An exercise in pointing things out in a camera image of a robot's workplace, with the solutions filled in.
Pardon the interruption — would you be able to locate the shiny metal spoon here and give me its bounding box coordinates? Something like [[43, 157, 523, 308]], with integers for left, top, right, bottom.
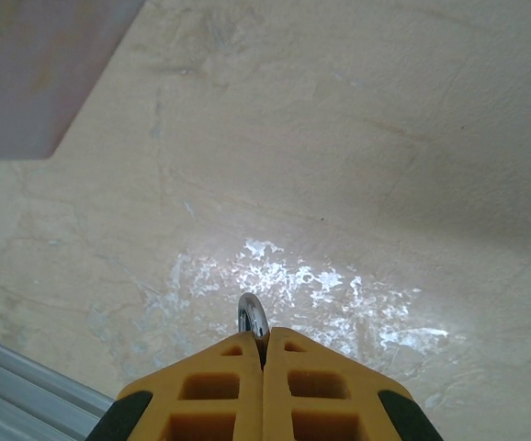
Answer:
[[236, 292, 272, 369]]

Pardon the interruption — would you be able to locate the aluminium table edge frame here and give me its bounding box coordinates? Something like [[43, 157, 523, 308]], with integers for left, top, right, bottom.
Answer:
[[0, 331, 116, 441]]

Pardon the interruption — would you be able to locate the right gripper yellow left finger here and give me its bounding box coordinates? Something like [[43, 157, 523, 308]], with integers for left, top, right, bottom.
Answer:
[[85, 331, 266, 441]]

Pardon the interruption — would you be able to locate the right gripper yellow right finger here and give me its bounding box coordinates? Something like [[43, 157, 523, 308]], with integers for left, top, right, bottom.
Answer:
[[261, 325, 442, 441]]

